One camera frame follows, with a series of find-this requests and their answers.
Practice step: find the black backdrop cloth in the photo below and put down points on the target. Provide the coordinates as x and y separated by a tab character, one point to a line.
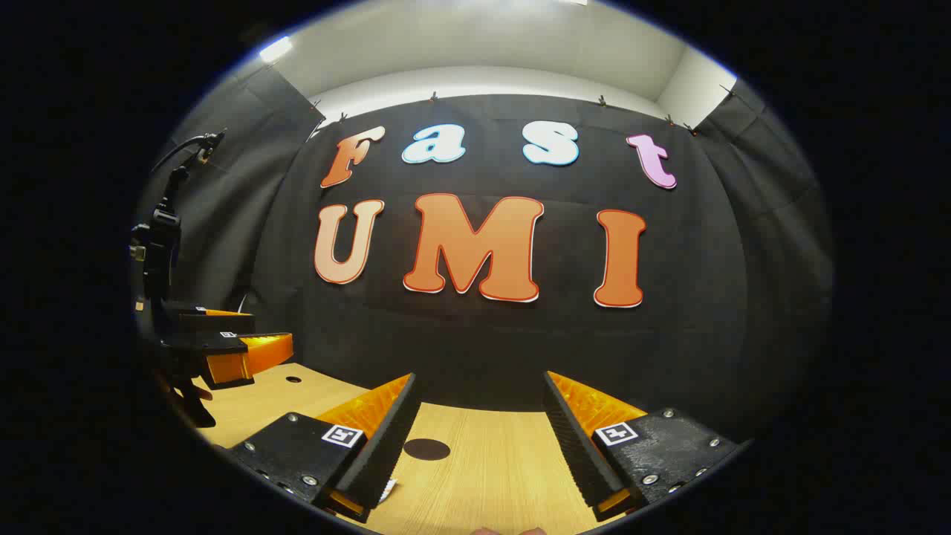
520	349

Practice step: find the dark round coaster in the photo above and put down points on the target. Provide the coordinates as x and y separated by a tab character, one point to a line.
426	449

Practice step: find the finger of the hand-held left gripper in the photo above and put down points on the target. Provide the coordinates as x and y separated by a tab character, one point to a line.
256	355
223	321

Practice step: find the wooden desktop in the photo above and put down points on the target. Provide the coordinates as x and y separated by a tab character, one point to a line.
483	483

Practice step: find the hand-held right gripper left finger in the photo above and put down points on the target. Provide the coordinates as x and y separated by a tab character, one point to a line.
379	446

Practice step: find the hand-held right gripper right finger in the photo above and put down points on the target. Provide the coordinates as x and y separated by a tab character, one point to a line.
576	446

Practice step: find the white toothpaste tube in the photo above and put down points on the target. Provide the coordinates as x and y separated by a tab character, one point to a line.
387	490

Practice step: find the ceiling light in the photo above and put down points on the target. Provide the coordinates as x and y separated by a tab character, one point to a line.
276	49

